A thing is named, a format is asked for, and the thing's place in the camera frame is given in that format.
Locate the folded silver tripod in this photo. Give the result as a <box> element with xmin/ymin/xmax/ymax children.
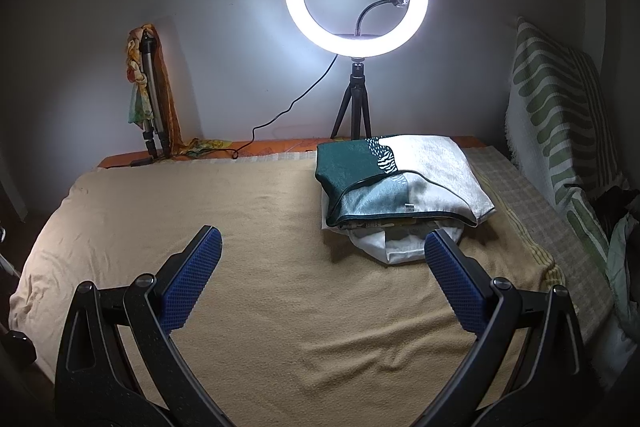
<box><xmin>137</xmin><ymin>32</ymin><xmax>173</xmax><ymax>158</ymax></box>

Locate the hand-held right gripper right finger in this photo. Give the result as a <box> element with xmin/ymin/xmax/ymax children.
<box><xmin>424</xmin><ymin>228</ymin><xmax>588</xmax><ymax>427</ymax></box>

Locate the teal and white patterned cloth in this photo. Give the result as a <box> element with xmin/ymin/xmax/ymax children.
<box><xmin>315</xmin><ymin>134</ymin><xmax>496</xmax><ymax>230</ymax></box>

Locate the beige checked sheet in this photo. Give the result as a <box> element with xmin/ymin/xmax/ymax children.
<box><xmin>460</xmin><ymin>146</ymin><xmax>621</xmax><ymax>350</ymax></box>

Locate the green striped white pillow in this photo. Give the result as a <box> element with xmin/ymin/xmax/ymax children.
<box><xmin>504</xmin><ymin>17</ymin><xmax>632</xmax><ymax>275</ymax></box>

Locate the black power cable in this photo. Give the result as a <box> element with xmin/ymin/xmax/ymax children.
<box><xmin>129</xmin><ymin>56</ymin><xmax>339</xmax><ymax>168</ymax></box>

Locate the beige blanket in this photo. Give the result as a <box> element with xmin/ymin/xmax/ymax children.
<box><xmin>9</xmin><ymin>152</ymin><xmax>567</xmax><ymax>427</ymax></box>

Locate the dark cloth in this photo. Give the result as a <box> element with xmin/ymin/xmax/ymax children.
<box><xmin>590</xmin><ymin>184</ymin><xmax>640</xmax><ymax>258</ymax></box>

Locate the pale green cloth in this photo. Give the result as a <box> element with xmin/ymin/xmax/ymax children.
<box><xmin>604</xmin><ymin>212</ymin><xmax>640</xmax><ymax>340</ymax></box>

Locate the black round object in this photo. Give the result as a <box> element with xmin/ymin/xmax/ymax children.
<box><xmin>5</xmin><ymin>331</ymin><xmax>37</xmax><ymax>365</ymax></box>

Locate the white pocket shirt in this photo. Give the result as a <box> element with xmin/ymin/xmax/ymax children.
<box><xmin>327</xmin><ymin>217</ymin><xmax>466</xmax><ymax>266</ymax></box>

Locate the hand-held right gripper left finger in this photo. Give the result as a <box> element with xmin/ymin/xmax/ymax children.
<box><xmin>54</xmin><ymin>224</ymin><xmax>223</xmax><ymax>427</ymax></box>

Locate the colourful patterned scarf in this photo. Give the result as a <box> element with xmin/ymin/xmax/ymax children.
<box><xmin>122</xmin><ymin>24</ymin><xmax>234</xmax><ymax>158</ymax></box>

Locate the black ring light tripod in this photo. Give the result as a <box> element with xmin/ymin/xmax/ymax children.
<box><xmin>330</xmin><ymin>57</ymin><xmax>379</xmax><ymax>142</ymax></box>

